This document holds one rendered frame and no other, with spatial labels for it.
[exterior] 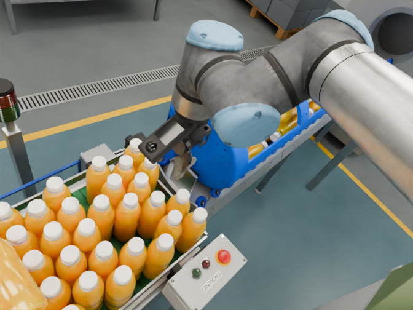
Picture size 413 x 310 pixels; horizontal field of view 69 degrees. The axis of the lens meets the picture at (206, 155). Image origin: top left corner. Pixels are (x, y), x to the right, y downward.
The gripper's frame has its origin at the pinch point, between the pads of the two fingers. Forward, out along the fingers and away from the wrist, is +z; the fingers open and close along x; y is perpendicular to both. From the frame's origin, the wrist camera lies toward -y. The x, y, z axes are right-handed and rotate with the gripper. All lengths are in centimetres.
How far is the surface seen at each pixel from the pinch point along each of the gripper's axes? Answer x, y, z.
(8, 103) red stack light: 37.9, -19.5, 1.7
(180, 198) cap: -4.3, 4.5, 13.2
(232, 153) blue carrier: -4.5, 23.7, 5.4
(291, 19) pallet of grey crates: 134, 352, 95
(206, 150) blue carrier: 3.9, 23.6, 12.8
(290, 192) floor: -21, 147, 125
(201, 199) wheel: -5.0, 17.9, 26.6
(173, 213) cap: -6.7, -0.3, 13.2
